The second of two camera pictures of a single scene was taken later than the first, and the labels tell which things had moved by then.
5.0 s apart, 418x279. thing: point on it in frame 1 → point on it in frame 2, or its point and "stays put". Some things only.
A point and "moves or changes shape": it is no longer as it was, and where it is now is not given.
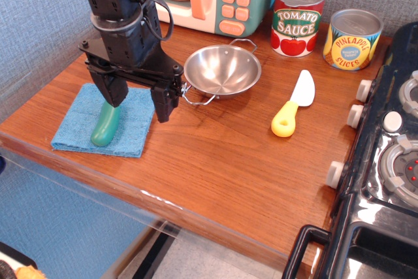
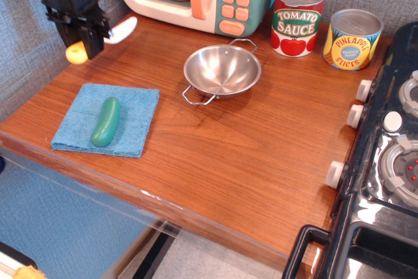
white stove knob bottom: [334, 174] stays put
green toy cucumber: [108, 123] stays put
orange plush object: [29, 272] stays put
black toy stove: [375, 232] stays put
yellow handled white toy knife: [302, 95] moves or changes shape
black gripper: [130, 44] → [76, 2]
